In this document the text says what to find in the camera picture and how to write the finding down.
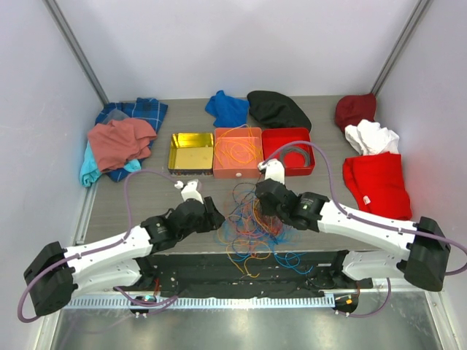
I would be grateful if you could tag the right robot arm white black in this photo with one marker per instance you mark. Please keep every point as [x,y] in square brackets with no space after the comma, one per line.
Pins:
[415,251]

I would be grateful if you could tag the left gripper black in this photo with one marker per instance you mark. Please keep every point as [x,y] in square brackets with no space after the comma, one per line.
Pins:
[213,220]

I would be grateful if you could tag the bright red cloth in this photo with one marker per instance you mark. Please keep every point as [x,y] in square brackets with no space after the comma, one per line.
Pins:
[377,185]

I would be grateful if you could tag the right aluminium corner post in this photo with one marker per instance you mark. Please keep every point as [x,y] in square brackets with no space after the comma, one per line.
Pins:
[415,18]

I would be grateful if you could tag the dark red cloth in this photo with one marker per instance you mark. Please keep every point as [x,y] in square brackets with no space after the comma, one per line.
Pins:
[350,110]

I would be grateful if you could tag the red box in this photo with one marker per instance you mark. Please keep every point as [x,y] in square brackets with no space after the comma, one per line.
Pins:
[297,159]

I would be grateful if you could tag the salmon pink box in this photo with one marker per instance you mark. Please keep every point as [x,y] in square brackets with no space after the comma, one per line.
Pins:
[237,153]

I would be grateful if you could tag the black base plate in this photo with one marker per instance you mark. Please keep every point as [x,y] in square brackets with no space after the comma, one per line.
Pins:
[222,276]

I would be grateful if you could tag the black cloth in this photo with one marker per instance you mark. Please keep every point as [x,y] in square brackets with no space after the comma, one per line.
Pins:
[275,110]

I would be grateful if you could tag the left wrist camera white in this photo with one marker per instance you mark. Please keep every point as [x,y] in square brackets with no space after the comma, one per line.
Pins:
[190,191]

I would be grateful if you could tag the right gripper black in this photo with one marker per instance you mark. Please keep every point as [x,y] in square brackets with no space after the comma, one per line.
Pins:
[265,209]

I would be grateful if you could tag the aluminium corner post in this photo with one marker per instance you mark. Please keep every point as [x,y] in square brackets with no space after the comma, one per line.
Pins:
[66,30]
[415,18]

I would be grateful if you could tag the gold tin box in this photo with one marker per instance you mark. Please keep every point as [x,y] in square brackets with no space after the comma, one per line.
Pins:
[191,154]

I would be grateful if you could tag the white cable duct rail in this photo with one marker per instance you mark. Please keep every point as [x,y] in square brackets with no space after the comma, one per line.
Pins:
[114,301]

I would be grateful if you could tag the white cloth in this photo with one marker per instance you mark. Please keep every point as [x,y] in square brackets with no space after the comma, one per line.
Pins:
[369,138]

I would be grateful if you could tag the left aluminium corner post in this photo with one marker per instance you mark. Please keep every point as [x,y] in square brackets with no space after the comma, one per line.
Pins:
[66,30]

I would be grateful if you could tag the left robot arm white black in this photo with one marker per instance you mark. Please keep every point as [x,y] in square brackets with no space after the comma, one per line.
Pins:
[57,274]

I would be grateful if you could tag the salmon pink shirt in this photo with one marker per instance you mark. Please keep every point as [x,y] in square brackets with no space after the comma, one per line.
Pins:
[119,141]

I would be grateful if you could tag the cyan cloth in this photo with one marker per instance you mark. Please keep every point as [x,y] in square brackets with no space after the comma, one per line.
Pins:
[90,173]

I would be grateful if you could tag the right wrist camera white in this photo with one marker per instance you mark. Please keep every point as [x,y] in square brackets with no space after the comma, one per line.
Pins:
[272,169]

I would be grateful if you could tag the blue plaid cloth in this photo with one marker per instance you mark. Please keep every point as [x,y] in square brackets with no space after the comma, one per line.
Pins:
[148,109]

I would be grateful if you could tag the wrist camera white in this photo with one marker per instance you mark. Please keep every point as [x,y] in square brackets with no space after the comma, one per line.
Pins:
[190,191]
[272,169]

